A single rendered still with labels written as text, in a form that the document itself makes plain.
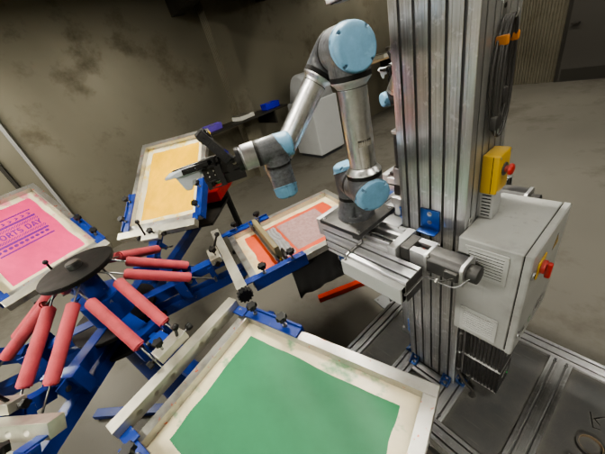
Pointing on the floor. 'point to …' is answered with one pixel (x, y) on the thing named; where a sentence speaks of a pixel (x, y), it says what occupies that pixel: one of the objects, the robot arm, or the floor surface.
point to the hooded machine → (320, 123)
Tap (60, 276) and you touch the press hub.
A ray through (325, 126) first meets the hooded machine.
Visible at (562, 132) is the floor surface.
